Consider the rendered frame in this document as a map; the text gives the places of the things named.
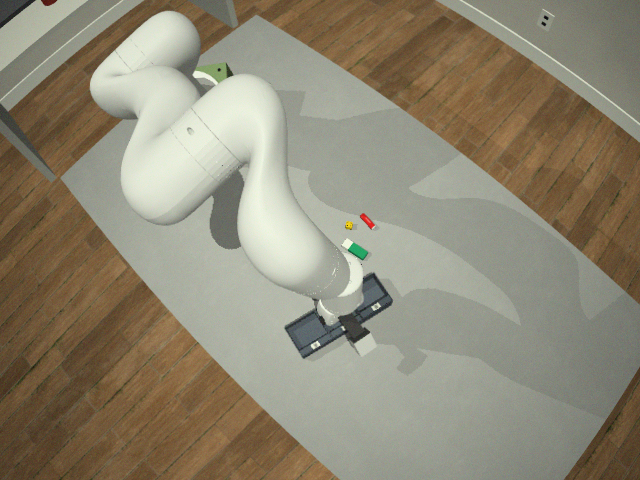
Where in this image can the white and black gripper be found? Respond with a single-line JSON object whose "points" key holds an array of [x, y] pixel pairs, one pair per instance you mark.
{"points": [[327, 317]]}

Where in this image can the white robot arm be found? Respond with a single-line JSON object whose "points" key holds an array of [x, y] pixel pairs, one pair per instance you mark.
{"points": [[241, 120]]}

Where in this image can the green and white eraser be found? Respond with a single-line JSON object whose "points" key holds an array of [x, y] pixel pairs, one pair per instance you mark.
{"points": [[354, 249]]}

